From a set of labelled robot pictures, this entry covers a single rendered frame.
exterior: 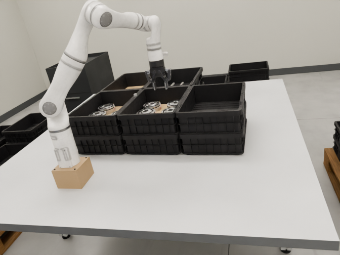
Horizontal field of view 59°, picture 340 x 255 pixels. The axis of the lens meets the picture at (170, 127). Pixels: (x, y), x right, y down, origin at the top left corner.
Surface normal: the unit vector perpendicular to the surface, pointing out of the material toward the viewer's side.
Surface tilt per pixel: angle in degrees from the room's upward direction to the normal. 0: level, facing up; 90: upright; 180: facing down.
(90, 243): 0
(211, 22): 90
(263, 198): 0
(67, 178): 90
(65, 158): 87
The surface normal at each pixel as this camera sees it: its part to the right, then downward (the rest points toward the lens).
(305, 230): -0.15, -0.90
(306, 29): -0.22, 0.44
